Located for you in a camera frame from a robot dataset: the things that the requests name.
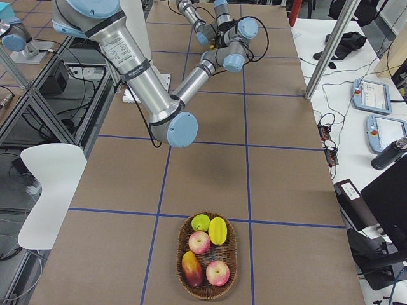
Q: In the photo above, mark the circuit board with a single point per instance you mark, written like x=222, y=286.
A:
x=324, y=132
x=331, y=156

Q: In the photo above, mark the red apple back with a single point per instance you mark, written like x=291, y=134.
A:
x=199, y=242

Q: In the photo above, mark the red yellow mango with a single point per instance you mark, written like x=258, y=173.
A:
x=192, y=269

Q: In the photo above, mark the black water bottle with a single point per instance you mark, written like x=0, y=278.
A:
x=390, y=154

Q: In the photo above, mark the upper blue teach pendant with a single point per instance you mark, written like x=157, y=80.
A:
x=371, y=96

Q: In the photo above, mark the green apple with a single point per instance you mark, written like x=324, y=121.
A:
x=200, y=222

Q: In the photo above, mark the lower blue teach pendant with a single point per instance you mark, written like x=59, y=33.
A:
x=382, y=131

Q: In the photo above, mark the yellow starfruit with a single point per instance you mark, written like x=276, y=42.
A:
x=217, y=231

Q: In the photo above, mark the red apple front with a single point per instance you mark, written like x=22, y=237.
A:
x=217, y=273

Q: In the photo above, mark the red apple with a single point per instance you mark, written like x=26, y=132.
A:
x=199, y=242
x=217, y=273

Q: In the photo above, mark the black cloth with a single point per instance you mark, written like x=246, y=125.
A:
x=350, y=41

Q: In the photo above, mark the black monitor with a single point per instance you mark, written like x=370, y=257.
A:
x=386, y=198

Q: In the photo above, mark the blue teach pendant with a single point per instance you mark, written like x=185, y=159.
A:
x=371, y=96
x=382, y=131

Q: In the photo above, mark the circuit board lower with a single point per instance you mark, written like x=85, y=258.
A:
x=331, y=156

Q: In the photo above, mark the aluminium frame post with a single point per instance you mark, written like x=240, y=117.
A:
x=344, y=18

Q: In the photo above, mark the circuit board upper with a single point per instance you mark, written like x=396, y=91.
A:
x=324, y=132

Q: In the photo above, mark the black box with label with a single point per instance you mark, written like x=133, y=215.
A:
x=354, y=205

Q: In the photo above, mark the woven brown fruit basket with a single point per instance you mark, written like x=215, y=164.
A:
x=227, y=252

